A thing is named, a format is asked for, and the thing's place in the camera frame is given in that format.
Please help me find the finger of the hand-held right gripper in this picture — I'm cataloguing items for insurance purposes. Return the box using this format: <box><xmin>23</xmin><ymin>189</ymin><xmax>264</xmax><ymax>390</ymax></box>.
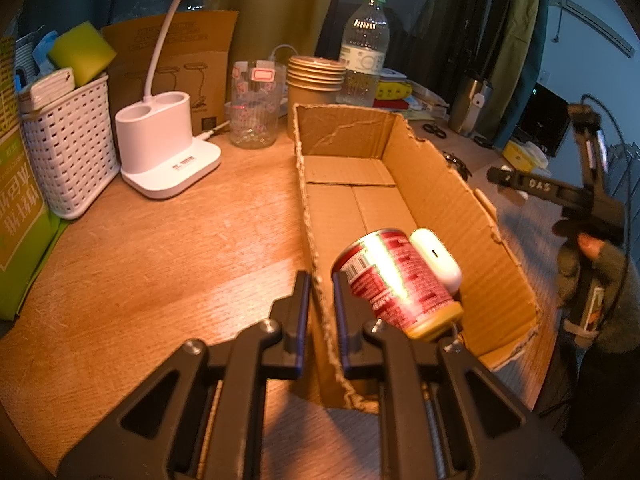
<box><xmin>486</xmin><ymin>166</ymin><xmax>594</xmax><ymax>207</ymax></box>

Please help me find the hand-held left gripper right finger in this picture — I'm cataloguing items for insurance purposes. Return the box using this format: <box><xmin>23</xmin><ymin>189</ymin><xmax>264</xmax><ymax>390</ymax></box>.
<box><xmin>332</xmin><ymin>271</ymin><xmax>583</xmax><ymax>480</ymax></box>

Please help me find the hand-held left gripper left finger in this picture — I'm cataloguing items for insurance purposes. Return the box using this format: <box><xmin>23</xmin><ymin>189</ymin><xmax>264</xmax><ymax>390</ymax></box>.
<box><xmin>56</xmin><ymin>270</ymin><xmax>312</xmax><ymax>480</ymax></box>

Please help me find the red drink can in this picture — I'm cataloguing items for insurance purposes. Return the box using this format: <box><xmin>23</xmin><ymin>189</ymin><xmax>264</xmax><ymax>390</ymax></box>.
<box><xmin>330</xmin><ymin>229</ymin><xmax>463</xmax><ymax>343</ymax></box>

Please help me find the white earbuds case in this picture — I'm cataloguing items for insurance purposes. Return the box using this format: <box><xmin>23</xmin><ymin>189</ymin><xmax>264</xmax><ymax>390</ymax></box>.
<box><xmin>410</xmin><ymin>228</ymin><xmax>463</xmax><ymax>295</ymax></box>

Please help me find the cardboard box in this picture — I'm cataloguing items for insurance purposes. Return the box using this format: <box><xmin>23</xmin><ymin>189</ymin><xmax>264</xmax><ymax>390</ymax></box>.
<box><xmin>292</xmin><ymin>103</ymin><xmax>541</xmax><ymax>413</ymax></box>

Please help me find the person's right hand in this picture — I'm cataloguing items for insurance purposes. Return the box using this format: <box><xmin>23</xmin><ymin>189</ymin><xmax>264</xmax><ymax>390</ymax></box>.
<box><xmin>552</xmin><ymin>217</ymin><xmax>640</xmax><ymax>356</ymax></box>

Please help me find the black computer monitor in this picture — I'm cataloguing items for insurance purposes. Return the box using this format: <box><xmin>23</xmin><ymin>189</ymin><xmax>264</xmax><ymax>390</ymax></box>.
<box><xmin>515</xmin><ymin>82</ymin><xmax>571</xmax><ymax>157</ymax></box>

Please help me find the steel tumbler with tag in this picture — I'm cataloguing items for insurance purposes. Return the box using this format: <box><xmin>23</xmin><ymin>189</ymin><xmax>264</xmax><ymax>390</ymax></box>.
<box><xmin>448</xmin><ymin>71</ymin><xmax>494</xmax><ymax>137</ymax></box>

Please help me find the yellow curtain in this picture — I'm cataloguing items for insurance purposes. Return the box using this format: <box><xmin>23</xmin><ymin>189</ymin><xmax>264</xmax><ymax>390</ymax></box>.
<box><xmin>207</xmin><ymin>0</ymin><xmax>346</xmax><ymax>58</ymax></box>
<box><xmin>480</xmin><ymin>0</ymin><xmax>543</xmax><ymax>101</ymax></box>

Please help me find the yellow wet wipes pack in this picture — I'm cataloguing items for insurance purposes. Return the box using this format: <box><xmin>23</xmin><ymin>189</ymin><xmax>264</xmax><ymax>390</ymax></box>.
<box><xmin>375</xmin><ymin>80</ymin><xmax>415</xmax><ymax>101</ymax></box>

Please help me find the dark glass sliding door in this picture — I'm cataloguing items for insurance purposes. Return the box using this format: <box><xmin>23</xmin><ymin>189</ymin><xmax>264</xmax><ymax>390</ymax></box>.
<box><xmin>320</xmin><ymin>0</ymin><xmax>501</xmax><ymax>86</ymax></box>

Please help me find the clear plastic water bottle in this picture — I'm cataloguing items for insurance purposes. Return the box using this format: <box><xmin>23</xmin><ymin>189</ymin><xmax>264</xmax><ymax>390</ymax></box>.
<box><xmin>337</xmin><ymin>0</ymin><xmax>391</xmax><ymax>108</ymax></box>

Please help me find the white desk lamp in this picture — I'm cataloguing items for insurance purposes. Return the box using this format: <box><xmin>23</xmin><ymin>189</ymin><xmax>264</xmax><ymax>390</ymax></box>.
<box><xmin>115</xmin><ymin>0</ymin><xmax>222</xmax><ymax>200</ymax></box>

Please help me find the printed glass jar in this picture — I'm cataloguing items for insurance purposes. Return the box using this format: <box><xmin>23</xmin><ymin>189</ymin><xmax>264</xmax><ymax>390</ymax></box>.
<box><xmin>230</xmin><ymin>60</ymin><xmax>279</xmax><ymax>149</ymax></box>

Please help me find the stack of brown paper cups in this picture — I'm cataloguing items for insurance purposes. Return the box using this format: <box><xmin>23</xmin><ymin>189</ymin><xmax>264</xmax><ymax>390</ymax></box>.
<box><xmin>286</xmin><ymin>56</ymin><xmax>347</xmax><ymax>142</ymax></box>

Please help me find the white woven plastic basket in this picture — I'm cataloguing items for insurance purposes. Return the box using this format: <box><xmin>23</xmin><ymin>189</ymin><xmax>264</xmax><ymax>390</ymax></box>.
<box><xmin>19</xmin><ymin>74</ymin><xmax>121</xmax><ymax>220</ymax></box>

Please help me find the brown cardboard lamp package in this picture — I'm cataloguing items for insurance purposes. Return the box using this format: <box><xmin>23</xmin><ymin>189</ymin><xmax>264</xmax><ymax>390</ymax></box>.
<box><xmin>102</xmin><ymin>10</ymin><xmax>240</xmax><ymax>136</ymax></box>

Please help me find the green printed packet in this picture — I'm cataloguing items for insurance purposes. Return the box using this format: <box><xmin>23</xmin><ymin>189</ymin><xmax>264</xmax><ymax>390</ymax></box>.
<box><xmin>0</xmin><ymin>35</ymin><xmax>68</xmax><ymax>321</ymax></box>

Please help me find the white flat case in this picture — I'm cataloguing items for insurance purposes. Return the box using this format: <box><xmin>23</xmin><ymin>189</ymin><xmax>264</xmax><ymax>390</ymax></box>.
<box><xmin>17</xmin><ymin>66</ymin><xmax>76</xmax><ymax>111</ymax></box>

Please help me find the yellow green sponge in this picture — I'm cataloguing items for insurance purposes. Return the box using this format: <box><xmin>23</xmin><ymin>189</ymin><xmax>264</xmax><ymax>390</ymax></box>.
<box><xmin>48</xmin><ymin>21</ymin><xmax>117</xmax><ymax>87</ymax></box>

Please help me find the blue item in basket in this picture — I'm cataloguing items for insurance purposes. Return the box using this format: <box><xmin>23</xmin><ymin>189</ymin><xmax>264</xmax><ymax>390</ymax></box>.
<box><xmin>32</xmin><ymin>30</ymin><xmax>61</xmax><ymax>71</ymax></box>

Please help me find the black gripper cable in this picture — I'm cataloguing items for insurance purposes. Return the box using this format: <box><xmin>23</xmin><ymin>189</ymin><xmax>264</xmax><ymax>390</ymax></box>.
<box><xmin>580</xmin><ymin>92</ymin><xmax>633</xmax><ymax>311</ymax></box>

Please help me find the white wall air conditioner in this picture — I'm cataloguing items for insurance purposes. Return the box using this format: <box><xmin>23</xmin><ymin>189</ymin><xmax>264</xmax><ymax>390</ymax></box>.
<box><xmin>560</xmin><ymin>0</ymin><xmax>638</xmax><ymax>58</ymax></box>

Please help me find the white lamp cable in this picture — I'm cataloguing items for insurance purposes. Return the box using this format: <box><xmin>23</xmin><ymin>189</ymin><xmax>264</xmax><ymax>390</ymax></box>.
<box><xmin>192</xmin><ymin>44</ymin><xmax>301</xmax><ymax>141</ymax></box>

